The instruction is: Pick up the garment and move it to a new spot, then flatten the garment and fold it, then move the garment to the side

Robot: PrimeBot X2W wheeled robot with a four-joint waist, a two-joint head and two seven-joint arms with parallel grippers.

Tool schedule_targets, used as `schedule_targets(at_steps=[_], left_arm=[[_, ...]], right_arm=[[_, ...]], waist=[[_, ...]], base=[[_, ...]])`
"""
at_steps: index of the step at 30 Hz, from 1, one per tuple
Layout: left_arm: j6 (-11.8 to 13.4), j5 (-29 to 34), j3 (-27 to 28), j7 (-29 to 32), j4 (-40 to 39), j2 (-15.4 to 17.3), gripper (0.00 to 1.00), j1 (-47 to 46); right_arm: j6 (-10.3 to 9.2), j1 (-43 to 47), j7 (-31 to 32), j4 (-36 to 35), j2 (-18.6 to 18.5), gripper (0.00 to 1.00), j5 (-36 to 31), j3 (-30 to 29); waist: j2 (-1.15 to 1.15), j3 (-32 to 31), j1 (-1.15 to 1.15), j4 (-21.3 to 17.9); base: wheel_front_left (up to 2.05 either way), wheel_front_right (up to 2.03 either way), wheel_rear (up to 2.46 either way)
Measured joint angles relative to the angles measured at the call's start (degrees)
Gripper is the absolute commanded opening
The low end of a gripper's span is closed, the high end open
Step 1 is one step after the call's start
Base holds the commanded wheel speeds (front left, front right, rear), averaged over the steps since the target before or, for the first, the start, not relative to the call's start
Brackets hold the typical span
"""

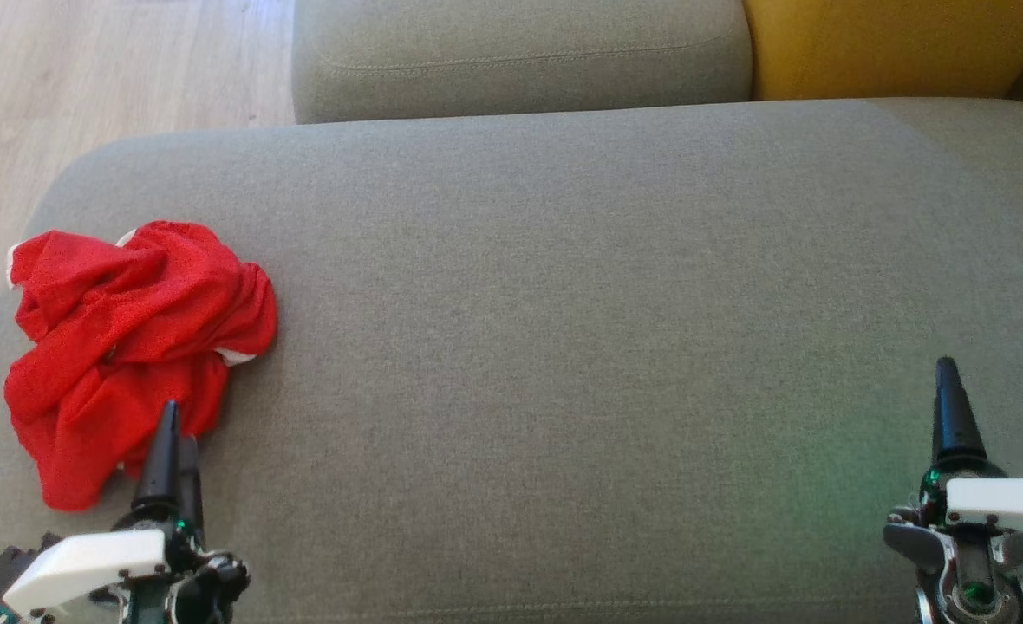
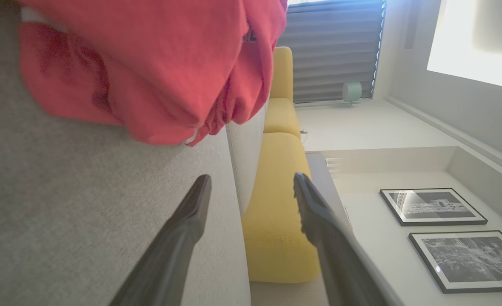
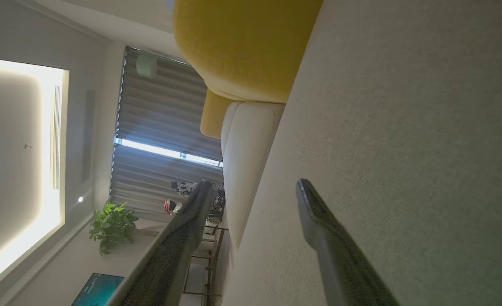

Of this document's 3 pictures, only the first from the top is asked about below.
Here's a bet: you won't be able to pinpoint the large grey sofa seat cushion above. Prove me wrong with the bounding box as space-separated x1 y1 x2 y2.
0 97 1023 624

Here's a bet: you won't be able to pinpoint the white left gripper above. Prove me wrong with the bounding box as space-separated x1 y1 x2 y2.
2 400 251 624

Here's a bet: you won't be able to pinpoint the red basketball jersey white sleeves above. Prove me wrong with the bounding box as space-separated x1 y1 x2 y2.
3 334 228 513

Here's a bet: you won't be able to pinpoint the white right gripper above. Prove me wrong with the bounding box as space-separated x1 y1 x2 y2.
883 357 1023 624

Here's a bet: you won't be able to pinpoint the wide yellow sofa backrest cushion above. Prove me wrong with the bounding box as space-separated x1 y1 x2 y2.
742 0 1023 103

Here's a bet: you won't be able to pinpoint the medium grey sofa seat cushion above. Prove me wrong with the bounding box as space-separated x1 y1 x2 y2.
291 0 754 126

